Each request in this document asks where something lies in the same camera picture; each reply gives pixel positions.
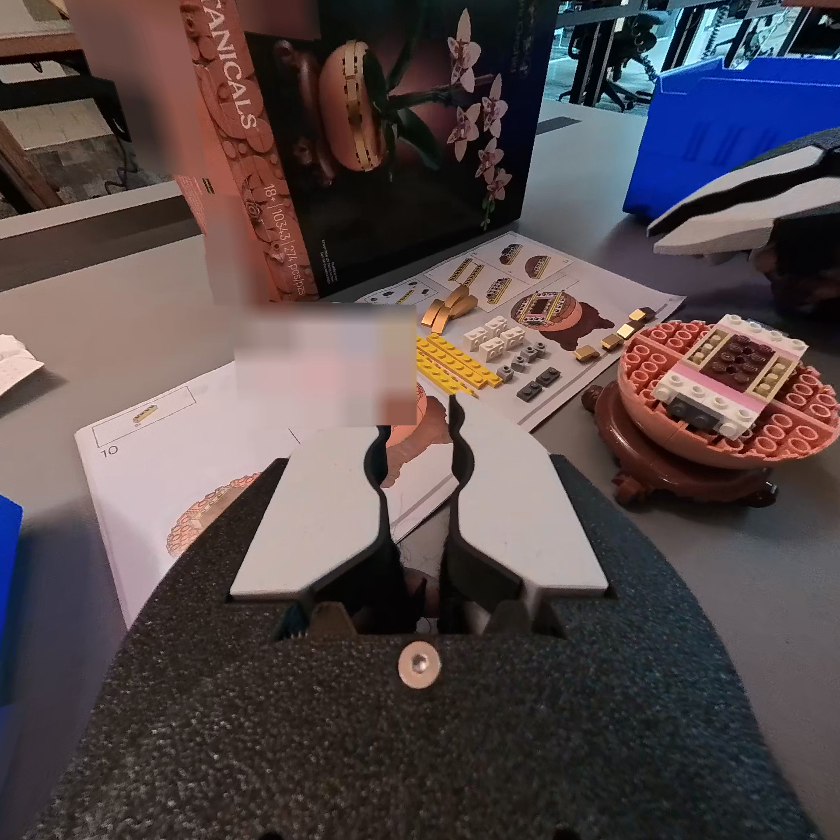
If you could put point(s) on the black orchid print set box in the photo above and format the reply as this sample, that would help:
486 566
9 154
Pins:
394 131

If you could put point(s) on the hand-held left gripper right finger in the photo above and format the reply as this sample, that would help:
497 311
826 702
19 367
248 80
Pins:
532 519

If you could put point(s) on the small tan cube brick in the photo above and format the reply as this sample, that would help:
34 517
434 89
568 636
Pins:
586 353
626 330
612 341

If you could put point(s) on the small grey brick piece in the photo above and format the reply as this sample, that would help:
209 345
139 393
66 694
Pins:
517 364
529 357
505 373
538 352

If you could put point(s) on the brick flowerpot model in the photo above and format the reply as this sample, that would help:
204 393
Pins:
722 394

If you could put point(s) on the blue plastic bin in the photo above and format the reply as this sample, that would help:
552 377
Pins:
735 131
8 604

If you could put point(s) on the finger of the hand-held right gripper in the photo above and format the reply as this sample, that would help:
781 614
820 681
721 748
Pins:
748 226
755 177

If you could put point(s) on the white paper sheet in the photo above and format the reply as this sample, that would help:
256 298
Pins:
16 364

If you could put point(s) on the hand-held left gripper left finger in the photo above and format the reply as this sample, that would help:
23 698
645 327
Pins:
309 519

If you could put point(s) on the brick set instruction booklet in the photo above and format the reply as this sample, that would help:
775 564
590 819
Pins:
171 446

